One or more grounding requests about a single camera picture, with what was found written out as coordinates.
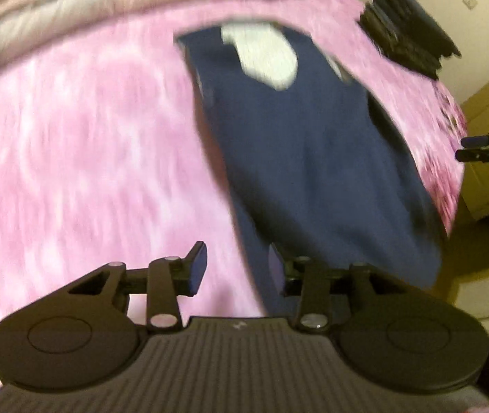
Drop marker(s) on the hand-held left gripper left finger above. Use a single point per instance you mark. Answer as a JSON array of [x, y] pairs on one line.
[[198, 269]]

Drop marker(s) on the white wall socket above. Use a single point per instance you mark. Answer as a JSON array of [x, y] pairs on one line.
[[470, 1]]

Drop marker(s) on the stack of black folded clothes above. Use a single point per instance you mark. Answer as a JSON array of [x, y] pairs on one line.
[[407, 34]]

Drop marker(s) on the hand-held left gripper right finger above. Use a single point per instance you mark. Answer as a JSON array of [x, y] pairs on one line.
[[275, 269]]

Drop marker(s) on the navy blue pants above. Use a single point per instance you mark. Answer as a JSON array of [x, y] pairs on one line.
[[304, 159]]

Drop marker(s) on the pink floral blanket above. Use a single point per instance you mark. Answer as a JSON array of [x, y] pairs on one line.
[[89, 159]]

